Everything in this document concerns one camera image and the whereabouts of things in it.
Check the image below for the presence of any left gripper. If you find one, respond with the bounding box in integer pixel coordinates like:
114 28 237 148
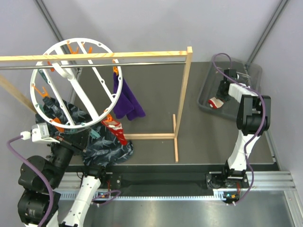
47 126 91 187

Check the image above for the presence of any red snowflake sock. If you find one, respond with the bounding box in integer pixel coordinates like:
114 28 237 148
101 119 127 145
208 97 224 109

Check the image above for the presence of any teal clip front rim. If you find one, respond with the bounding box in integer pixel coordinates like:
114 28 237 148
90 129 100 139

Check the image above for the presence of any orange front clip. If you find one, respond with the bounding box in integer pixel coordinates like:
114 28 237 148
105 114 114 122

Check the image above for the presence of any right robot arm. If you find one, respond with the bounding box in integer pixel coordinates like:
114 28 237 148
218 69 271 187

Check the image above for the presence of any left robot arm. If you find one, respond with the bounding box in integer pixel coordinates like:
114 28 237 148
18 131 107 227

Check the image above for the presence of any orange clip left rim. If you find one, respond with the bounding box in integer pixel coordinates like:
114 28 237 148
50 117 66 133

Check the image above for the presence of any orange clip rim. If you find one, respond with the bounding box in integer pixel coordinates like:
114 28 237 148
50 117 66 133
32 85 49 98

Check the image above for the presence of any white round clip hanger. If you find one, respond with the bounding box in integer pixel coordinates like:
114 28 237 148
30 38 123 129

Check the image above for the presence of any teal clip front left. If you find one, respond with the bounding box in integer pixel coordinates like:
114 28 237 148
36 104 45 114

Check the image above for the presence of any orange clip top rim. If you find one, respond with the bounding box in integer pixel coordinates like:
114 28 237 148
32 85 49 98

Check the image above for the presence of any orange clip holding purple sock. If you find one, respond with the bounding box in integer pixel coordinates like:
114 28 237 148
112 60 119 76

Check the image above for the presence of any orange clip right bar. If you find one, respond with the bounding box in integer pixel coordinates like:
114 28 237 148
67 41 79 54

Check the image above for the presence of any orange clip upper right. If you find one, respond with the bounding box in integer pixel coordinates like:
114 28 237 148
81 42 93 53

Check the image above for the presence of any dark shark print cloth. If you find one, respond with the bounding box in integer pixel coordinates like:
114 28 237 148
36 97 134 167

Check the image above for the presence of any grey plastic bin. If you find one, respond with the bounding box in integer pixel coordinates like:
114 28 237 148
197 55 262 121

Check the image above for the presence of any metal rack rod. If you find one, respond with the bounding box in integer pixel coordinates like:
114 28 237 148
0 61 185 70

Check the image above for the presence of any purple sock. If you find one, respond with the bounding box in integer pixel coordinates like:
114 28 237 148
113 78 146 121

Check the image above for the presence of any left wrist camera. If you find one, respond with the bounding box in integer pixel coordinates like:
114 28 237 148
20 123 60 144

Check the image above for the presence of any wooden clothes rack frame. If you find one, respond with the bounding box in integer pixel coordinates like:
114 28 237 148
0 46 193 162

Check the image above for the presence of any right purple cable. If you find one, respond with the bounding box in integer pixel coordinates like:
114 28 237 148
212 53 267 206

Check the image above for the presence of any purple cable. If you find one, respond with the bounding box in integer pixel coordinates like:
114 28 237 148
6 136 122 227
212 53 267 206

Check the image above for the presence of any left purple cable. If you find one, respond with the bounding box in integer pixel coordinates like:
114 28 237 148
6 136 122 227

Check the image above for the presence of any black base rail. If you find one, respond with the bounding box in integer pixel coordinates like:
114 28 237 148
78 163 249 199

